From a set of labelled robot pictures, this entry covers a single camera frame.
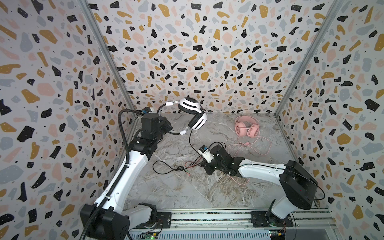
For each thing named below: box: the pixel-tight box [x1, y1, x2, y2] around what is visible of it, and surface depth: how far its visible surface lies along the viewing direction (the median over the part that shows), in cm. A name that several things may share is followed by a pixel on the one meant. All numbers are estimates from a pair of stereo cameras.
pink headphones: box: [235, 115, 260, 138], surface depth 105 cm
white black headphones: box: [156, 97, 208, 135], surface depth 66 cm
